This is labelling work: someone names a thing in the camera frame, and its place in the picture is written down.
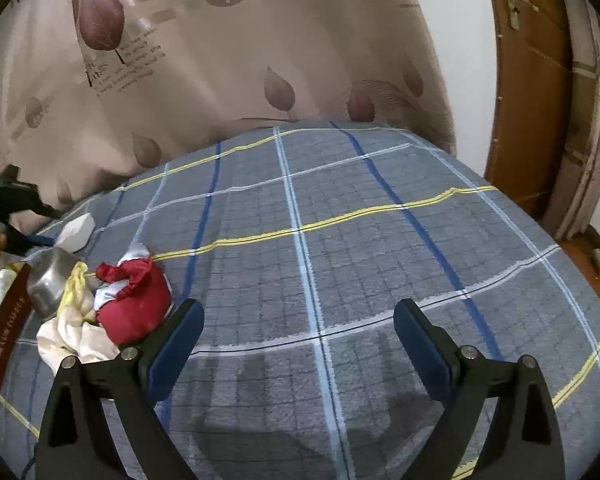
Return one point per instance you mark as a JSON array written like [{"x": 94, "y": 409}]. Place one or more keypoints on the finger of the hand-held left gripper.
[
  {"x": 15, "y": 197},
  {"x": 22, "y": 242}
]

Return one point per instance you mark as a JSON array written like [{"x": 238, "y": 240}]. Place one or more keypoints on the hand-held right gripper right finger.
[{"x": 425, "y": 355}]

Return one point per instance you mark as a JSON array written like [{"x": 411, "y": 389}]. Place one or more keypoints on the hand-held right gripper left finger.
[{"x": 172, "y": 355}]

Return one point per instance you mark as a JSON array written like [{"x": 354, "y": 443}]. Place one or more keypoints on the red and white garment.
[{"x": 135, "y": 305}]

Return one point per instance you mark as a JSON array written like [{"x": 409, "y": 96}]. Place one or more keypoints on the red tin box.
[{"x": 5, "y": 330}]

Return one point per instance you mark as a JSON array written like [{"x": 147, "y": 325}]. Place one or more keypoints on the cream garment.
[{"x": 75, "y": 340}]

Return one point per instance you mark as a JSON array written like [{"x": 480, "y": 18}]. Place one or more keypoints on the stainless steel bowl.
[{"x": 50, "y": 280}]

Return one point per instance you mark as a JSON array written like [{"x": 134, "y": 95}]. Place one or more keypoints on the grey plaid bed sheet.
[{"x": 355, "y": 260}]

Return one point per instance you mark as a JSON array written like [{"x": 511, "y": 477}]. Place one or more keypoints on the beige leaf print curtain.
[{"x": 205, "y": 60}]

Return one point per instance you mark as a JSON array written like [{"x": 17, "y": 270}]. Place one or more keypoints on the brown wooden door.
[{"x": 525, "y": 110}]

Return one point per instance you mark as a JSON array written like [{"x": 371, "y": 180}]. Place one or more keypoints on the beige door frame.
[{"x": 585, "y": 135}]

